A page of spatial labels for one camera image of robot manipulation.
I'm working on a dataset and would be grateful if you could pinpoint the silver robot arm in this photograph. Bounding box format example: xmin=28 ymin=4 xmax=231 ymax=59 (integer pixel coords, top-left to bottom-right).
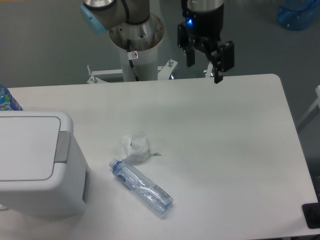
xmin=80 ymin=0 xmax=235 ymax=84

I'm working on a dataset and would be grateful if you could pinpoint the black device at table edge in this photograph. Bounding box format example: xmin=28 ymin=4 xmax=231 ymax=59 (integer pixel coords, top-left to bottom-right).
xmin=302 ymin=202 xmax=320 ymax=229

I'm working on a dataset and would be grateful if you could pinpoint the white trash can body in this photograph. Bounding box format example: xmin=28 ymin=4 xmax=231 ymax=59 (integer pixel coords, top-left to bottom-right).
xmin=0 ymin=110 xmax=90 ymax=216

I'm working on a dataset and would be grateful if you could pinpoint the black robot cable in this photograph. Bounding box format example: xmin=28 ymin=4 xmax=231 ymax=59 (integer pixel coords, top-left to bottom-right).
xmin=119 ymin=0 xmax=141 ymax=82

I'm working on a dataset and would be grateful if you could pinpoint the blue labelled bottle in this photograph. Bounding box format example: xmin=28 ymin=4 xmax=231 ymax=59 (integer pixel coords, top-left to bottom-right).
xmin=0 ymin=84 xmax=23 ymax=111

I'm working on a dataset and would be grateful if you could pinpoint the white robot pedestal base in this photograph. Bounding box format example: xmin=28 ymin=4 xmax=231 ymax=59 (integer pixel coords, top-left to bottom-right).
xmin=86 ymin=12 xmax=216 ymax=85

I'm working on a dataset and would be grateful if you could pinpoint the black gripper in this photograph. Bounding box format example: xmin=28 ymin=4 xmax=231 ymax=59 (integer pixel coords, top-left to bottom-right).
xmin=177 ymin=0 xmax=235 ymax=84

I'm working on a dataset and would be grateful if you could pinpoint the white trash can lid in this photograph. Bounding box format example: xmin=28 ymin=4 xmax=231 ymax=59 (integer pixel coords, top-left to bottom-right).
xmin=0 ymin=116 xmax=62 ymax=182

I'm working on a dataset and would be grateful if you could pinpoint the crushed clear plastic bottle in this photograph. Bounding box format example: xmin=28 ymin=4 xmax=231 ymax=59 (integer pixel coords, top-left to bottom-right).
xmin=109 ymin=158 xmax=174 ymax=216

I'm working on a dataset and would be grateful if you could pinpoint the white frame at right edge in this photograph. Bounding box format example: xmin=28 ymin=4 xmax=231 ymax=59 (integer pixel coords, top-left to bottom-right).
xmin=296 ymin=85 xmax=320 ymax=134

